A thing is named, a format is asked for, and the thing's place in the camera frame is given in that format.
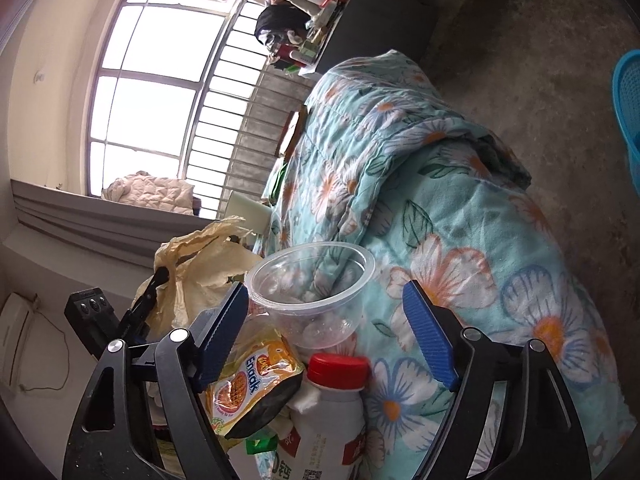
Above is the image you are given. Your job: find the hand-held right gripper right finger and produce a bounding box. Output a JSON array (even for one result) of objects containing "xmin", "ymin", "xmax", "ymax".
[{"xmin": 402, "ymin": 280, "xmax": 593, "ymax": 480}]

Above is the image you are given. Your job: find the brown framed board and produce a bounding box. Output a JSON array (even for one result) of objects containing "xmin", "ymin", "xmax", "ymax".
[{"xmin": 277, "ymin": 107, "xmax": 308, "ymax": 158}]

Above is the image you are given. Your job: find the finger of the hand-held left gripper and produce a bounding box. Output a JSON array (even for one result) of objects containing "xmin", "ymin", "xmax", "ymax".
[{"xmin": 117, "ymin": 266, "xmax": 171, "ymax": 347}]

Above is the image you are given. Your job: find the thin dark cable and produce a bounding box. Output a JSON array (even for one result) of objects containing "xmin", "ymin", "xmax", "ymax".
[{"xmin": 20, "ymin": 305, "xmax": 71, "ymax": 393}]

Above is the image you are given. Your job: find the dark grey cabinet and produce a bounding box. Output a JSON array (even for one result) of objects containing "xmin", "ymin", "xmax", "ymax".
[{"xmin": 300, "ymin": 0, "xmax": 451, "ymax": 81}]

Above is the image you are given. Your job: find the grey metal window railing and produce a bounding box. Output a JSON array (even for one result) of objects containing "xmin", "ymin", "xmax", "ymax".
[{"xmin": 182, "ymin": 0, "xmax": 321, "ymax": 221}]

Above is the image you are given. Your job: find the blue plastic mesh basket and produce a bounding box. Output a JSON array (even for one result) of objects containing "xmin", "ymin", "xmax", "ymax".
[{"xmin": 612, "ymin": 50, "xmax": 640, "ymax": 186}]

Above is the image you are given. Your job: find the floral teal blanket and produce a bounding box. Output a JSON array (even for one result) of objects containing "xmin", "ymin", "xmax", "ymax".
[{"xmin": 252, "ymin": 50, "xmax": 638, "ymax": 480}]

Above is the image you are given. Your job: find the yellow plastic bag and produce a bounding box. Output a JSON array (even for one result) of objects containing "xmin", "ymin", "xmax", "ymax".
[{"xmin": 132, "ymin": 216, "xmax": 263, "ymax": 341}]

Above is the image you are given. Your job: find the clear plastic bowl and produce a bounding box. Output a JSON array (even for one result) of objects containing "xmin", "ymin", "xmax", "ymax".
[{"xmin": 244, "ymin": 241, "xmax": 377, "ymax": 350}]

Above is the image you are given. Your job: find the yellow snack packet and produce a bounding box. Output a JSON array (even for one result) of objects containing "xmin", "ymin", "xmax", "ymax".
[{"xmin": 202, "ymin": 332, "xmax": 306, "ymax": 441}]

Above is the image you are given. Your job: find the black bag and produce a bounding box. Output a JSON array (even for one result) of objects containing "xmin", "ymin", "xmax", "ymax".
[{"xmin": 255, "ymin": 4, "xmax": 308, "ymax": 47}]

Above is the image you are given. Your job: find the large window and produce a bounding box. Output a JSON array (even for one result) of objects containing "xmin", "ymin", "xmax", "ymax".
[{"xmin": 82, "ymin": 0, "xmax": 281, "ymax": 201}]

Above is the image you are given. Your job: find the white red-capped drink bottle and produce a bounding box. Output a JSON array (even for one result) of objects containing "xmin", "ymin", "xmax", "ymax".
[{"xmin": 277, "ymin": 353, "xmax": 371, "ymax": 480}]

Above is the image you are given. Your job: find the beige quilted jacket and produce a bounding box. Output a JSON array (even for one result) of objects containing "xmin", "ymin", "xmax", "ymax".
[{"xmin": 101, "ymin": 172, "xmax": 196, "ymax": 217}]

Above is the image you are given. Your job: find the small green packet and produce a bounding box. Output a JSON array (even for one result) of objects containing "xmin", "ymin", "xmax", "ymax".
[{"xmin": 245, "ymin": 435, "xmax": 279, "ymax": 480}]

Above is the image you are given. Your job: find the grey curtain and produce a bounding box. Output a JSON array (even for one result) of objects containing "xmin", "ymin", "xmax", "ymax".
[{"xmin": 10, "ymin": 180, "xmax": 226, "ymax": 273}]

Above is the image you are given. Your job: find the green plastic wrapper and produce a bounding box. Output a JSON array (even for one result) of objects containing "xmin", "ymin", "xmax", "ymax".
[{"xmin": 265, "ymin": 160, "xmax": 289, "ymax": 206}]

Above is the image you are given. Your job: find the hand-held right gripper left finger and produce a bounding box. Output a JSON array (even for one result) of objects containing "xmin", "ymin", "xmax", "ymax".
[{"xmin": 62, "ymin": 282, "xmax": 250, "ymax": 480}]

